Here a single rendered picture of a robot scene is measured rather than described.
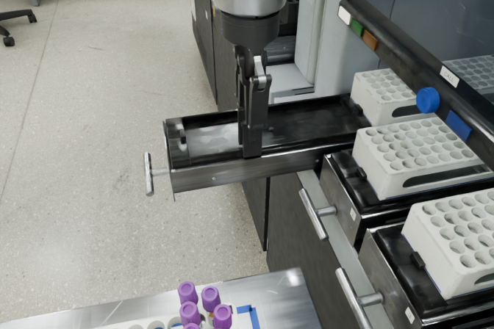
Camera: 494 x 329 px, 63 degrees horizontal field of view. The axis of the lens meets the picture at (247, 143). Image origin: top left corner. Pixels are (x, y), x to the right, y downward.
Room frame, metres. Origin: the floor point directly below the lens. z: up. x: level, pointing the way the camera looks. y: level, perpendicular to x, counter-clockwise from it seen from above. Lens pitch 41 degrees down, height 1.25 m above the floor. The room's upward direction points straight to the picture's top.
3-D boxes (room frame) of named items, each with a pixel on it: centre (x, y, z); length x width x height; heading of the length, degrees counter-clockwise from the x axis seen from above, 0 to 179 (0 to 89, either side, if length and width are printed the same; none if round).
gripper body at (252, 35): (0.50, 0.00, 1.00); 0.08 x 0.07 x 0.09; 14
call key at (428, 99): (0.39, -0.21, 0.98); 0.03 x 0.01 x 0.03; 14
